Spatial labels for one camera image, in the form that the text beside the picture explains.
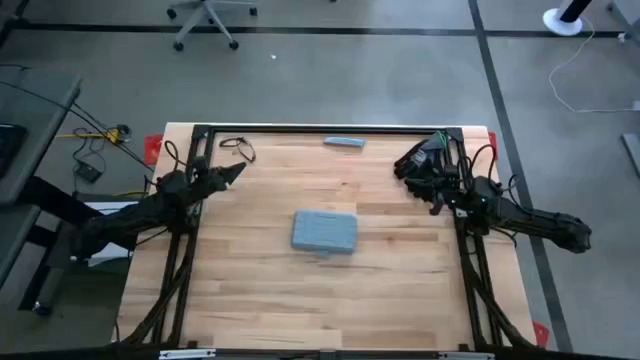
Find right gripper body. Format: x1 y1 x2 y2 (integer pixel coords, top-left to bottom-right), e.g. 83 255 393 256
424 169 461 216

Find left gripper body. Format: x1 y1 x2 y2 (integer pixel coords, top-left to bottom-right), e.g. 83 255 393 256
192 166 230 196

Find grey utility knife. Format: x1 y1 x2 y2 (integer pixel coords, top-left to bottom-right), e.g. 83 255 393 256
322 135 367 149

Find grey plastic tool case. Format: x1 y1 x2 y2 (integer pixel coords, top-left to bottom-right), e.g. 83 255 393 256
290 209 360 259

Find black work glove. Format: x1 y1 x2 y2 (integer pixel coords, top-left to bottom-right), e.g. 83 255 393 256
419 143 451 177
393 141 432 180

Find black safety glasses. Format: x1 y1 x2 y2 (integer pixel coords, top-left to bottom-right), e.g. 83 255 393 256
218 136 258 164

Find black power adapter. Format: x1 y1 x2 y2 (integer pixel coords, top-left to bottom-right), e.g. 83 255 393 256
73 161 105 184

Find black desk support beam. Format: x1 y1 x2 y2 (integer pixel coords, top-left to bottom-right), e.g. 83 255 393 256
18 174 104 229

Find grey office chair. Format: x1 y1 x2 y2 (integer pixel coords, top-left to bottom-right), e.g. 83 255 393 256
166 0 259 53

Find grey metal floor foot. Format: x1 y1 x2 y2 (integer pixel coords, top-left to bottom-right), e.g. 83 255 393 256
621 131 640 177

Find grey desk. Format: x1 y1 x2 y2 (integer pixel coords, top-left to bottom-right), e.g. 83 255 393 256
0 64 84 207
0 203 42 289

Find white round floor stand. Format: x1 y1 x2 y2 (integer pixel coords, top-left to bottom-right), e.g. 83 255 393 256
542 0 596 38

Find black keyboard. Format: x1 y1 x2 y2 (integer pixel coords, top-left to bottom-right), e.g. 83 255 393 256
0 123 29 180

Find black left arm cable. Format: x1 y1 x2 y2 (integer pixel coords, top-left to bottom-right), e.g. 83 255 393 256
163 139 190 175

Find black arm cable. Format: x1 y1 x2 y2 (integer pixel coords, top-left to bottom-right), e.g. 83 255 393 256
463 143 500 184
163 139 190 175

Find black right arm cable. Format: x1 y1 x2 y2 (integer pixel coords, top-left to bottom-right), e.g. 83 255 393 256
463 143 500 184

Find black aluminium table frame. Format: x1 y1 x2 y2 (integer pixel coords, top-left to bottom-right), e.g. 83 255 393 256
112 123 540 351

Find yellow cable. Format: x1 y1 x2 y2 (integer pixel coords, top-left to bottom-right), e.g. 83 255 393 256
54 124 132 146

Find long black floor cable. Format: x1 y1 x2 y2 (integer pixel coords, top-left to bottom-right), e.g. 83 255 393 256
0 79 155 172

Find silver metal bracket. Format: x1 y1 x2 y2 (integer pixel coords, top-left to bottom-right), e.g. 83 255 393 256
158 348 217 360
437 351 496 360

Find white floor cable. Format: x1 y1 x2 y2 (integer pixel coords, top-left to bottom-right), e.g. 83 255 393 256
547 17 640 115

